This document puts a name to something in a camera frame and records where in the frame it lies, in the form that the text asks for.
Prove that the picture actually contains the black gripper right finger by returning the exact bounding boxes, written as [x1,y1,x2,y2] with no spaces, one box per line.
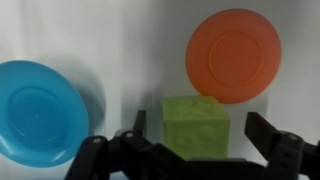
[244,112,285,160]

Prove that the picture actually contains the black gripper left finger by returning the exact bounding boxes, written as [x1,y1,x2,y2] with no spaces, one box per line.
[133,110,147,136]

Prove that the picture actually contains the light green cube block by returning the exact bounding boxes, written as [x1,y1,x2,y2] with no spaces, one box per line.
[162,96,230,160]

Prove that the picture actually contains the orange plastic plate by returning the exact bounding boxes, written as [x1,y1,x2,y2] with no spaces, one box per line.
[185,9,281,104]

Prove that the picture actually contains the blue plastic plate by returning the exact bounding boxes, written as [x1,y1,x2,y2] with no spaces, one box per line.
[0,60,89,168]

